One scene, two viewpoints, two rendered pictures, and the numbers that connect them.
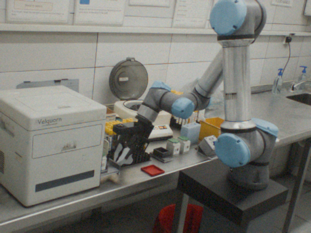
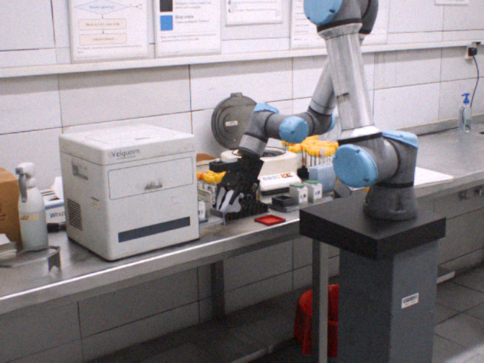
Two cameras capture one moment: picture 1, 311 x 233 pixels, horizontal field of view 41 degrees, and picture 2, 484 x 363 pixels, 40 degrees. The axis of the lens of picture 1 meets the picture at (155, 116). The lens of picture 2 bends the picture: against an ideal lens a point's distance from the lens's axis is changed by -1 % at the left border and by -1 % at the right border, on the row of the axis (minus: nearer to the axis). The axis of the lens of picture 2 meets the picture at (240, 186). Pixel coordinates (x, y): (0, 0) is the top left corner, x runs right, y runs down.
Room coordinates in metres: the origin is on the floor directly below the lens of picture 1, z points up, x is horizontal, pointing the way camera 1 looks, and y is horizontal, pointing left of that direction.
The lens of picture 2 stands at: (-0.39, -0.21, 1.47)
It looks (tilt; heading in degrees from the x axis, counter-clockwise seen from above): 14 degrees down; 8
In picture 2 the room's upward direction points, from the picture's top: 1 degrees counter-clockwise
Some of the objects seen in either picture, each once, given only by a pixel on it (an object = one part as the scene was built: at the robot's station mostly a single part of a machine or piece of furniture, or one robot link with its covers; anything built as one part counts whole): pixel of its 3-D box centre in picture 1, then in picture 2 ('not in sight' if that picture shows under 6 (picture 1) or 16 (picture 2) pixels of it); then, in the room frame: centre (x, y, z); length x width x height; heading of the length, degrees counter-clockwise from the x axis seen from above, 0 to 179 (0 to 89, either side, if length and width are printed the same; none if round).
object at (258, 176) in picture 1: (250, 167); (391, 194); (1.42, -0.37, 0.99); 0.15 x 0.15 x 0.10
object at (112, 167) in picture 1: (92, 170); (189, 220); (1.35, 0.20, 0.92); 0.21 x 0.07 x 0.05; 136
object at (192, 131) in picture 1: (189, 135); (322, 179); (1.85, -0.17, 0.92); 0.10 x 0.07 x 0.10; 142
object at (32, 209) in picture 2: not in sight; (30, 206); (1.21, 0.60, 1.00); 0.09 x 0.08 x 0.24; 46
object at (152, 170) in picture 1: (152, 170); (269, 220); (1.51, -0.02, 0.88); 0.07 x 0.07 x 0.01; 46
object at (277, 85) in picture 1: (277, 81); (464, 111); (3.20, -0.89, 0.97); 0.08 x 0.07 x 0.20; 139
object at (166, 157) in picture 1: (161, 153); (282, 202); (1.66, -0.05, 0.89); 0.09 x 0.05 x 0.04; 48
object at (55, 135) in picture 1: (49, 139); (132, 186); (1.33, 0.35, 1.03); 0.31 x 0.27 x 0.30; 136
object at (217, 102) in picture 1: (212, 95); not in sight; (2.58, -0.34, 0.94); 0.20 x 0.17 x 0.14; 117
